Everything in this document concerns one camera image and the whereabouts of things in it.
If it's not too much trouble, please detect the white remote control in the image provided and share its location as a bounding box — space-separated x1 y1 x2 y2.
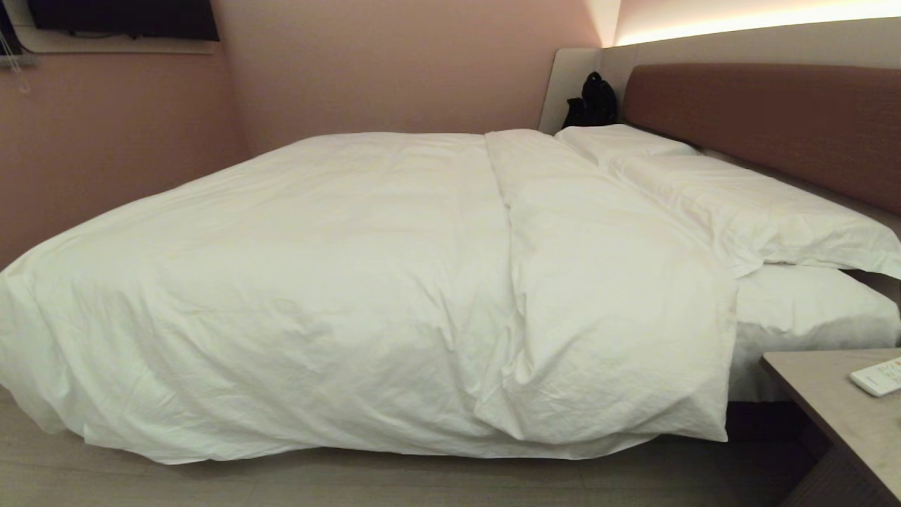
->
850 356 901 398

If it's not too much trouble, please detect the brown padded headboard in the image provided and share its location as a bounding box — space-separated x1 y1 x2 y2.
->
622 63 901 216

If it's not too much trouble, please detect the black wall television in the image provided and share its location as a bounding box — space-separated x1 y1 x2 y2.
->
27 0 220 42

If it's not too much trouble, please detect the beige bedside table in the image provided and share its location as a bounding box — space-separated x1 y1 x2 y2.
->
760 348 901 507

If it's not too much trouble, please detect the white pillow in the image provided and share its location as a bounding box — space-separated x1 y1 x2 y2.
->
610 153 901 281
554 124 702 168

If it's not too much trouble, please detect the white duvet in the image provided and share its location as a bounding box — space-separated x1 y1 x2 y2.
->
0 128 738 465

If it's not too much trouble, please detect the beige headboard wall panel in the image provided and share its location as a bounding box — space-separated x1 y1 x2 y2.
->
538 17 901 136

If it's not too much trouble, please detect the white mattress sheet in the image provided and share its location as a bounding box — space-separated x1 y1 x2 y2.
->
728 263 901 403

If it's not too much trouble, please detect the black bag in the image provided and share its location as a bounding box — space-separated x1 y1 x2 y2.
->
562 71 619 130

